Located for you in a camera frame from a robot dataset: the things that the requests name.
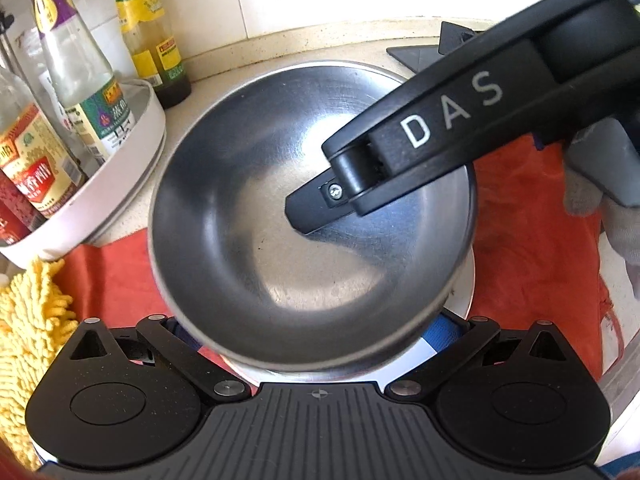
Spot plain white plate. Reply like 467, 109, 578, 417
219, 247, 477, 387

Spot yellow red label bottle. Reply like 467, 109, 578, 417
0, 66, 87, 220

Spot red cloth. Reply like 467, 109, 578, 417
60, 132, 618, 391

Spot yellow chenille mat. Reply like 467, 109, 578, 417
0, 257, 77, 472

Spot clear bottle purple neck label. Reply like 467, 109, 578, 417
25, 0, 137, 162

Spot black flat triangular piece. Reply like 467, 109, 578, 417
386, 22, 477, 74

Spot white round tray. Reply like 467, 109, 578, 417
0, 77, 167, 271

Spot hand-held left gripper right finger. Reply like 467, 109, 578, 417
384, 312, 572, 403

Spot dark sauce bottle yellow label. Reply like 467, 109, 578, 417
110, 0, 192, 110

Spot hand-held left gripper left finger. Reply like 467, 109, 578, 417
69, 312, 252, 404

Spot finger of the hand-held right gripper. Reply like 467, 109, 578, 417
284, 169, 361, 237

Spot steel bowl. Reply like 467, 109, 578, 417
147, 59, 479, 374

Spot person's right hand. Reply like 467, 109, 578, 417
562, 119, 640, 302

